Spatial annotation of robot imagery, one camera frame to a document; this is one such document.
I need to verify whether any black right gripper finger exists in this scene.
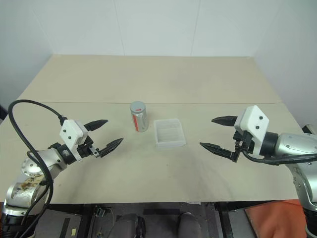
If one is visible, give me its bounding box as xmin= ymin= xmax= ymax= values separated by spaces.
xmin=211 ymin=115 xmax=238 ymax=129
xmin=199 ymin=142 xmax=239 ymax=163

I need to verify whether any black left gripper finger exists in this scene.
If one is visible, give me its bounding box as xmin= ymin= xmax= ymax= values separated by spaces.
xmin=98 ymin=137 xmax=124 ymax=158
xmin=83 ymin=119 xmax=109 ymax=132

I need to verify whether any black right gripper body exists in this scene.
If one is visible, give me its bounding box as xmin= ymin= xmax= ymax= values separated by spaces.
xmin=232 ymin=129 xmax=256 ymax=153

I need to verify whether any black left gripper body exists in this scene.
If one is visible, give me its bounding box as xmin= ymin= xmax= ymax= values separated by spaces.
xmin=76 ymin=135 xmax=101 ymax=159

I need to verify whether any silver red soda can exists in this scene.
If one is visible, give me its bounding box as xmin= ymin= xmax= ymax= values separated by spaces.
xmin=131 ymin=110 xmax=149 ymax=133

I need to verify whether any clear plastic container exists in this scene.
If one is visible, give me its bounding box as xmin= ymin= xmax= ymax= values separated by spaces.
xmin=153 ymin=118 xmax=187 ymax=149

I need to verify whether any dark rounded shape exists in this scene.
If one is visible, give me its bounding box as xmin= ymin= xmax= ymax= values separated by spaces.
xmin=116 ymin=214 xmax=147 ymax=238
xmin=178 ymin=212 xmax=203 ymax=238

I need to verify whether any orange mat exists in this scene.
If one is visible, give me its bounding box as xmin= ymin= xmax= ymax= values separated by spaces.
xmin=244 ymin=200 xmax=310 ymax=238

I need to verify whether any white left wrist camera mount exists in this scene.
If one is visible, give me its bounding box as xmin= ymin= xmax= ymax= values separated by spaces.
xmin=59 ymin=119 xmax=89 ymax=161

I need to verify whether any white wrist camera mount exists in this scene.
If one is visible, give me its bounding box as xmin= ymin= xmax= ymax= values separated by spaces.
xmin=234 ymin=105 xmax=270 ymax=157
xmin=59 ymin=119 xmax=89 ymax=161

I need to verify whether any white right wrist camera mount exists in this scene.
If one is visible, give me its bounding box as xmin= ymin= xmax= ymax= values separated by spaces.
xmin=234 ymin=105 xmax=270 ymax=157

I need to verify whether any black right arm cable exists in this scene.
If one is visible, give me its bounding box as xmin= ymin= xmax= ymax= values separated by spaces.
xmin=241 ymin=146 xmax=317 ymax=166

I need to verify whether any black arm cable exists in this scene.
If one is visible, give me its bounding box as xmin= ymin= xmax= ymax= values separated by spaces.
xmin=7 ymin=99 xmax=68 ymax=238
xmin=241 ymin=146 xmax=317 ymax=166

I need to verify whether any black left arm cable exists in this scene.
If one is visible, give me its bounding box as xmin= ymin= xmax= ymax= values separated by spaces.
xmin=7 ymin=99 xmax=68 ymax=238

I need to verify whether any black metal table frame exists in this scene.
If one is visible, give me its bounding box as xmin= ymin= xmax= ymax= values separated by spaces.
xmin=214 ymin=202 xmax=248 ymax=238

